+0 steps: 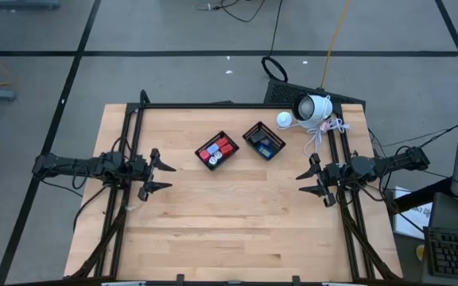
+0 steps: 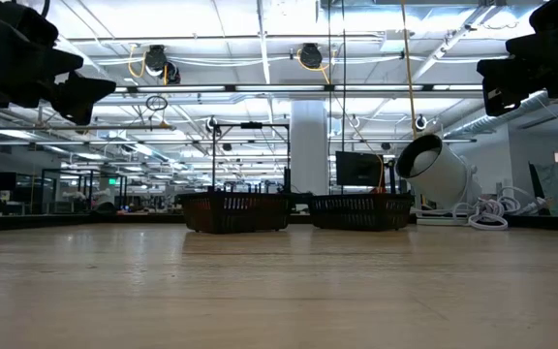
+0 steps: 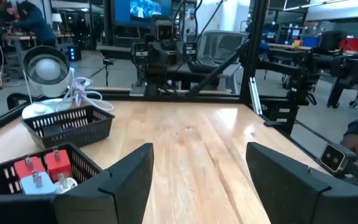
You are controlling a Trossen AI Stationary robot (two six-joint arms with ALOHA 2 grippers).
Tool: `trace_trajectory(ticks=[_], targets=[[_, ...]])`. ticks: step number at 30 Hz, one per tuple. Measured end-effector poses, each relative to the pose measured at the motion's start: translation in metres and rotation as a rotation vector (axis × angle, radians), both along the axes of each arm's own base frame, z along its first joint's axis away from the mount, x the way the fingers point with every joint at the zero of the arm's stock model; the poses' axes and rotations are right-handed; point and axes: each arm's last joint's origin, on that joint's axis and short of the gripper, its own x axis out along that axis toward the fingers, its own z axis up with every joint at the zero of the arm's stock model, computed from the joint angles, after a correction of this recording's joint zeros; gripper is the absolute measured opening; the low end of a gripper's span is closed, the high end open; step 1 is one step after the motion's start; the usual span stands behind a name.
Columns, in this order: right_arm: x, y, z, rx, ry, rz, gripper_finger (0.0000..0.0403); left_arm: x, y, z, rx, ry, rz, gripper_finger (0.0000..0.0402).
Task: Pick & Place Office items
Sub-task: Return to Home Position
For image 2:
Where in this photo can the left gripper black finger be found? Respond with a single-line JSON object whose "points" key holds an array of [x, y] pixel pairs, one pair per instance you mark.
{"points": [[85, 94], [58, 60]]}

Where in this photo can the grey-green cloth cover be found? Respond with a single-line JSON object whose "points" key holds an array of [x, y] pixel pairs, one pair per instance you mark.
{"points": [[557, 189]]}

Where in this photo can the white building column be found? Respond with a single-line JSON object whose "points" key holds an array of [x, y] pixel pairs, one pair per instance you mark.
{"points": [[309, 145]]}

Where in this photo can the white cylindrical projector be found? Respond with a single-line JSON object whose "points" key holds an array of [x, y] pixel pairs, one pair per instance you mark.
{"points": [[446, 169]]}

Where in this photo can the silver ceiling duct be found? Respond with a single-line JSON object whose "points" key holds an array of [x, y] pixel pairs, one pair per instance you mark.
{"points": [[468, 126]]}

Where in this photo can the black background frame stand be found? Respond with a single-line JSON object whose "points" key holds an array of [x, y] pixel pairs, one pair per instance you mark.
{"points": [[251, 125]]}

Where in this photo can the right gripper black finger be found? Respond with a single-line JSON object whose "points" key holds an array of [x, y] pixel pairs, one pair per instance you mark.
{"points": [[502, 85], [531, 47]]}

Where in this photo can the black mesh basket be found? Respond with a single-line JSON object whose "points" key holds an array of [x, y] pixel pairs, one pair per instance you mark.
{"points": [[235, 213], [356, 213]]}

